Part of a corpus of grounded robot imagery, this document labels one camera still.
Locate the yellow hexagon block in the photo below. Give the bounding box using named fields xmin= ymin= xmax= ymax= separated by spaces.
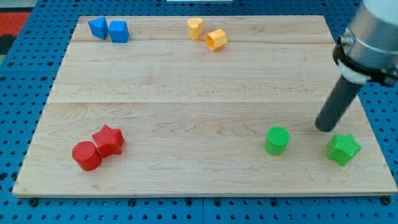
xmin=205 ymin=29 xmax=228 ymax=51

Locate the red and black mat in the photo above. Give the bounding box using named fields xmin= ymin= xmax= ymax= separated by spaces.
xmin=1 ymin=7 xmax=32 ymax=56

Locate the red cylinder block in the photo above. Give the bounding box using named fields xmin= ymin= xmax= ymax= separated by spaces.
xmin=72 ymin=141 xmax=102 ymax=171

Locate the green star block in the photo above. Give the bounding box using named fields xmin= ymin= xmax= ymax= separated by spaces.
xmin=327 ymin=134 xmax=363 ymax=167

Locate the blue cube block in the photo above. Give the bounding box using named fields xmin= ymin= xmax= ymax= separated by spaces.
xmin=109 ymin=21 xmax=129 ymax=43

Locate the blue triangle block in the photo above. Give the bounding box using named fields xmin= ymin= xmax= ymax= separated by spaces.
xmin=88 ymin=17 xmax=108 ymax=40

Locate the yellow heart block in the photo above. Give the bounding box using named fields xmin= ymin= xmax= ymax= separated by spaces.
xmin=187 ymin=17 xmax=203 ymax=40

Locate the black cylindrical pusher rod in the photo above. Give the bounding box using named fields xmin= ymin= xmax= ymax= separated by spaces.
xmin=315 ymin=75 xmax=362 ymax=132

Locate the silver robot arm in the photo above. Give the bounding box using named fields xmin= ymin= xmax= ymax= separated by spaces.
xmin=333 ymin=0 xmax=397 ymax=86

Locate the green cylinder block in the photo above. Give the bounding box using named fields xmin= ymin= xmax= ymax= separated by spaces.
xmin=264 ymin=126 xmax=290 ymax=156

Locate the red star block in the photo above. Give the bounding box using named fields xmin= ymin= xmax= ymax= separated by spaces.
xmin=91 ymin=124 xmax=124 ymax=158

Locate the wooden board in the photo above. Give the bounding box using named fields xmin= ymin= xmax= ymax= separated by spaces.
xmin=13 ymin=16 xmax=397 ymax=198

